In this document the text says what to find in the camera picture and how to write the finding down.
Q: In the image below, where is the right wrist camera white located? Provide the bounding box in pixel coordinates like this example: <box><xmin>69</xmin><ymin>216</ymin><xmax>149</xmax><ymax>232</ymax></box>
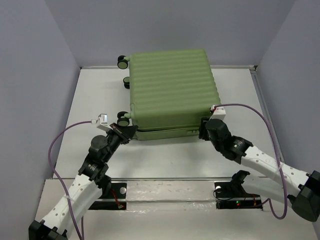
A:
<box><xmin>210</xmin><ymin>105</ymin><xmax>226</xmax><ymax>121</ymax></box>

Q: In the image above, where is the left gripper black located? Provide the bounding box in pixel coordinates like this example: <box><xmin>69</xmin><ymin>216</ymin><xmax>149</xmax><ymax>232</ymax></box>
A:
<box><xmin>103</xmin><ymin>122</ymin><xmax>138</xmax><ymax>162</ymax></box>

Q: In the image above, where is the green suitcase with blue lining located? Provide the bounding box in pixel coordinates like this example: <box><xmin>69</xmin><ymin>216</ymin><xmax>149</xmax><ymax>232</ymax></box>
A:
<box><xmin>117</xmin><ymin>49</ymin><xmax>221</xmax><ymax>141</ymax></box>

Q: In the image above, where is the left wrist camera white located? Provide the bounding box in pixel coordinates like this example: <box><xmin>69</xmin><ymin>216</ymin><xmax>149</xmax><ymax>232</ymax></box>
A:
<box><xmin>90</xmin><ymin>113</ymin><xmax>111</xmax><ymax>132</ymax></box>

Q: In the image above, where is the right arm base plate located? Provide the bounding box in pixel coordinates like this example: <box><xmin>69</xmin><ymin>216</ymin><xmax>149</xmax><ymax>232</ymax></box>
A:
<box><xmin>212</xmin><ymin>182</ymin><xmax>263</xmax><ymax>210</ymax></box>

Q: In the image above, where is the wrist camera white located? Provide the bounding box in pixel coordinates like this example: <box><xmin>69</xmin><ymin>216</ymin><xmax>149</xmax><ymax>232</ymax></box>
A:
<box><xmin>90</xmin><ymin>113</ymin><xmax>111</xmax><ymax>132</ymax></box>
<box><xmin>210</xmin><ymin>105</ymin><xmax>226</xmax><ymax>121</ymax></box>

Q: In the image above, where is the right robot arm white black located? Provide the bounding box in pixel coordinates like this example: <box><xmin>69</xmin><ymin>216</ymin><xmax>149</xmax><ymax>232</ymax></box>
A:
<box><xmin>199</xmin><ymin>117</ymin><xmax>320</xmax><ymax>222</ymax></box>

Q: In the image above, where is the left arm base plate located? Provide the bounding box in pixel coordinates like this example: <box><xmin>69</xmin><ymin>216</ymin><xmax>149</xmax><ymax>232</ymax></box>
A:
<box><xmin>89</xmin><ymin>182</ymin><xmax>127</xmax><ymax>211</ymax></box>

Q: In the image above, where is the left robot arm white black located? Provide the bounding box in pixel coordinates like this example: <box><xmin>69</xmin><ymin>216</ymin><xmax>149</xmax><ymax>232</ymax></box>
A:
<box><xmin>28</xmin><ymin>123</ymin><xmax>138</xmax><ymax>240</ymax></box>

